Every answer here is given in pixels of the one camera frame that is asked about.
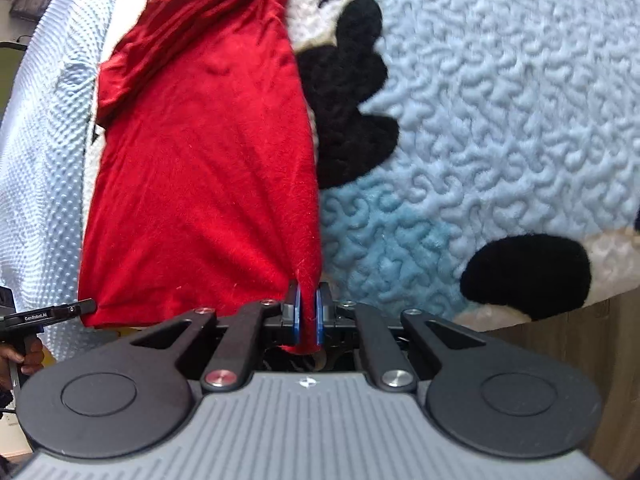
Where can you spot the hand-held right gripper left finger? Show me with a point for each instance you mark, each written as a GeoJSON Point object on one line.
{"type": "Point", "coordinates": [297, 315]}

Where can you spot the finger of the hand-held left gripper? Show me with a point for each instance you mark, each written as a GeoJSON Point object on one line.
{"type": "Point", "coordinates": [80, 308]}

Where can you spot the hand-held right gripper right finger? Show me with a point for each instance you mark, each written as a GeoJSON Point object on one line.
{"type": "Point", "coordinates": [320, 315]}

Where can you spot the red shirt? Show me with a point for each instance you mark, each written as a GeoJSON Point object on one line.
{"type": "Point", "coordinates": [200, 160]}

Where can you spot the person's left hand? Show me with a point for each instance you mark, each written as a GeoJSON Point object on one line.
{"type": "Point", "coordinates": [34, 355]}

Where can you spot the dotted light blue blanket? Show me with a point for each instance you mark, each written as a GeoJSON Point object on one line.
{"type": "Point", "coordinates": [45, 185]}

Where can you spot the green chair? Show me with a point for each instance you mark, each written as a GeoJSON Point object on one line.
{"type": "Point", "coordinates": [10, 80]}

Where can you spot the panda printed blanket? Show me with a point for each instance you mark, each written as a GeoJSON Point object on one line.
{"type": "Point", "coordinates": [475, 110]}

